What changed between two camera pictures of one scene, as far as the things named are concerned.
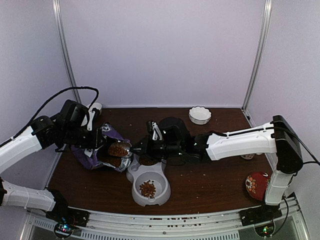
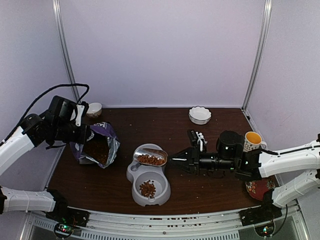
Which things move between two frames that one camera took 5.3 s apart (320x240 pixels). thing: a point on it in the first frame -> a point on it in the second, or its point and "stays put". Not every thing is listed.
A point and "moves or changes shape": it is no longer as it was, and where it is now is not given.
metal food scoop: (120, 148) -> (150, 152)
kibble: (119, 148) -> (151, 160)
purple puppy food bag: (89, 158) moves or changes shape
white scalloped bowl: (199, 115) stays put
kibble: (147, 189) stays put
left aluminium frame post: (58, 12) stays put
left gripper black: (94, 143) -> (81, 137)
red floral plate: (256, 183) stays put
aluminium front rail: (224, 225) stays put
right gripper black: (146, 148) -> (192, 164)
